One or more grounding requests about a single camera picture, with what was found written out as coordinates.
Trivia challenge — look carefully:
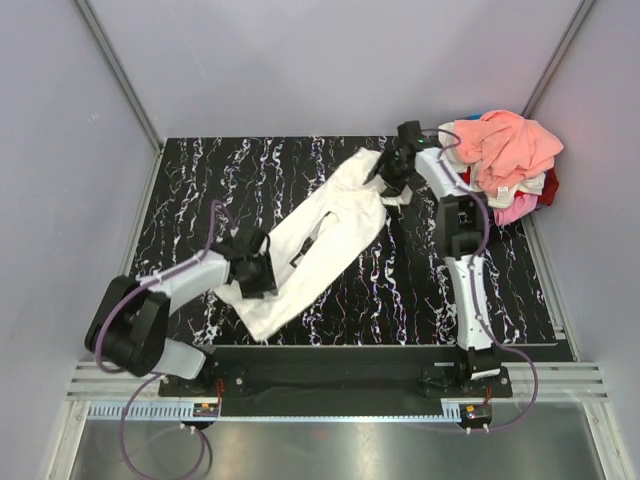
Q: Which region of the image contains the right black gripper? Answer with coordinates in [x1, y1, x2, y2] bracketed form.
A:
[363, 148, 411, 200]

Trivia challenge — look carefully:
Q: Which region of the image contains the white t-shirt robot print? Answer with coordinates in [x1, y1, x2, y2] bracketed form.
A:
[214, 148, 387, 342]

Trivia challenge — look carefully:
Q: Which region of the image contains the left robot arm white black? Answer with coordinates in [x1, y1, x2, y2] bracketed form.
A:
[84, 227, 277, 396]

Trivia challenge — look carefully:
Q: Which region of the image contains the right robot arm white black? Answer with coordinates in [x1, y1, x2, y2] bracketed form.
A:
[365, 120, 501, 397]

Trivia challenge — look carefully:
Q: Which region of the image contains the cream white t-shirt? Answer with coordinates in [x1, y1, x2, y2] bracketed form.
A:
[438, 110, 564, 209]

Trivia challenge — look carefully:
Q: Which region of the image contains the salmon pink t-shirt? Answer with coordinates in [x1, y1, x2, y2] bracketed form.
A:
[454, 110, 564, 184]

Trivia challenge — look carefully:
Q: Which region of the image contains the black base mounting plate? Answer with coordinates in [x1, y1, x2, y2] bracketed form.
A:
[159, 346, 513, 399]

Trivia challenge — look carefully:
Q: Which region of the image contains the red t-shirt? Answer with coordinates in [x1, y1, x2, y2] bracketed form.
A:
[461, 165, 559, 210]

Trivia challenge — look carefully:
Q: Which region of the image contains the aluminium front rail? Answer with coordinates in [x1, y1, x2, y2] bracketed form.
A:
[67, 361, 608, 403]

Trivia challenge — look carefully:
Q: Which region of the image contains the right aluminium frame post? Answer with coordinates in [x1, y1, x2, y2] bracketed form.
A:
[521, 0, 599, 118]

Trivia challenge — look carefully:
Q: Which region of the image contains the aluminium frame post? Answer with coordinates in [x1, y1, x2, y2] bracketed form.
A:
[521, 0, 599, 118]
[69, 0, 166, 151]

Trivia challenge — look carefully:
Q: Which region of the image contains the left aluminium frame post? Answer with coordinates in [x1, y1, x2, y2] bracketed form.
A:
[69, 0, 166, 151]

